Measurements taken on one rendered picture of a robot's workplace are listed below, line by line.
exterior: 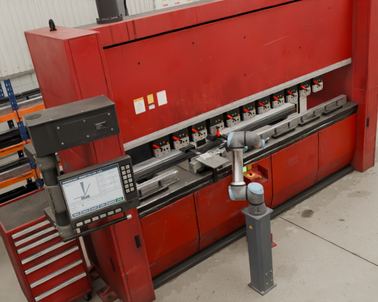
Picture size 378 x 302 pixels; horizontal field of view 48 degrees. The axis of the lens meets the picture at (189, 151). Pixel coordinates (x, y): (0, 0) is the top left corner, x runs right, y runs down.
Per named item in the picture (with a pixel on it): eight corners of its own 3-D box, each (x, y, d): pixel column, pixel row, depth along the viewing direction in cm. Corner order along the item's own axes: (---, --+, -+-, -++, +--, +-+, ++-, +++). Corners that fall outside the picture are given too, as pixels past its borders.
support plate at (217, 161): (214, 168, 364) (213, 168, 364) (195, 160, 384) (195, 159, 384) (230, 161, 373) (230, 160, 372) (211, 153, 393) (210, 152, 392)
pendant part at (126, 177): (72, 230, 260) (57, 180, 245) (68, 222, 270) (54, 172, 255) (141, 206, 276) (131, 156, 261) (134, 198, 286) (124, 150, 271)
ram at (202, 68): (114, 155, 330) (92, 53, 297) (110, 152, 336) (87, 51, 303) (351, 62, 478) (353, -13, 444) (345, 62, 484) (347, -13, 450)
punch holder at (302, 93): (300, 97, 443) (300, 82, 436) (294, 96, 449) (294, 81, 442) (310, 94, 450) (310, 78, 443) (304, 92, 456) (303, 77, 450)
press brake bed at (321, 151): (150, 293, 378) (133, 215, 343) (138, 281, 394) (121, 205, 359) (355, 170, 526) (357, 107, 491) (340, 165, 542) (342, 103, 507)
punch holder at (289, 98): (287, 103, 433) (287, 87, 426) (281, 102, 439) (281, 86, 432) (297, 99, 440) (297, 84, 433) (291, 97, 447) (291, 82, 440)
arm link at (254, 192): (263, 204, 326) (263, 189, 320) (246, 204, 329) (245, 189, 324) (264, 196, 337) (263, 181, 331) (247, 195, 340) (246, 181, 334)
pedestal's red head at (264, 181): (251, 191, 386) (250, 174, 379) (241, 184, 399) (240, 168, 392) (269, 184, 394) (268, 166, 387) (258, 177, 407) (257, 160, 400)
